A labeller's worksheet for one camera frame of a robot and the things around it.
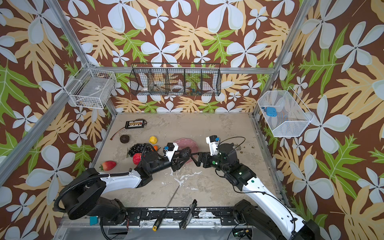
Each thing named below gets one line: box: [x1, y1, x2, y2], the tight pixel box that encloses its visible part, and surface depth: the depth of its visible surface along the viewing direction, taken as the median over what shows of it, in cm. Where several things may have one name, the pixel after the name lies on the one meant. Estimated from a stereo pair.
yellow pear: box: [149, 136, 158, 145], surface depth 103 cm
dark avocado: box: [179, 146, 192, 158], surface depth 76 cm
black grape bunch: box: [128, 143, 151, 157], surface depth 97 cm
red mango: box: [99, 160, 117, 171], surface depth 91 cm
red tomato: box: [132, 152, 142, 166], surface depth 90 cm
